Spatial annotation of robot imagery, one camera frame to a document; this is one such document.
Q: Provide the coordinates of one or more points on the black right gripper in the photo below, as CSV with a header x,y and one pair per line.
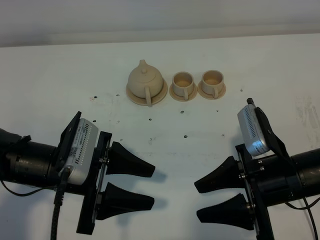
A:
x,y
269,181

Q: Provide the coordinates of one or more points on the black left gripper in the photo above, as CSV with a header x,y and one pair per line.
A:
x,y
114,200

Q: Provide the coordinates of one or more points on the beige ceramic teapot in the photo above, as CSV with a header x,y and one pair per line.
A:
x,y
145,81

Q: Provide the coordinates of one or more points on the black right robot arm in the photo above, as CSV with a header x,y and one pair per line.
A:
x,y
308,166

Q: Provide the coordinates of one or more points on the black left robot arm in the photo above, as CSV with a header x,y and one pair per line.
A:
x,y
25,162

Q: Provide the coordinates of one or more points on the large beige teapot saucer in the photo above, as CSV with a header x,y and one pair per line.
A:
x,y
154,100

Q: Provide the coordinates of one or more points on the right teacup saucer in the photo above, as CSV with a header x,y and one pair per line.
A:
x,y
208,96

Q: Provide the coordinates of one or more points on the teacup saucer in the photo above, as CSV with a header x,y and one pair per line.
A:
x,y
183,94
208,96

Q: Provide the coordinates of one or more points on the left teacup saucer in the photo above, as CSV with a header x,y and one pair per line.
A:
x,y
183,94

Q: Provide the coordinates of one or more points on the right beige teacup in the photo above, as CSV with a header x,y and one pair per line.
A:
x,y
212,83

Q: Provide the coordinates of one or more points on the beige teacup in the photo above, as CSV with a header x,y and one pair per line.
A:
x,y
212,83
182,79

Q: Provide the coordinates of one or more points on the left beige teacup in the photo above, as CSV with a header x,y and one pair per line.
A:
x,y
182,79

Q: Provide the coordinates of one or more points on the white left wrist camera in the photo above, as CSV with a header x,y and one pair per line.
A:
x,y
76,149

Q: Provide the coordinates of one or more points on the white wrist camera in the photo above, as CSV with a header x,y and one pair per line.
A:
x,y
253,137
76,149

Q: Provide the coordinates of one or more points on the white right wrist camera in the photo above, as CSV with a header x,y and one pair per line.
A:
x,y
253,137

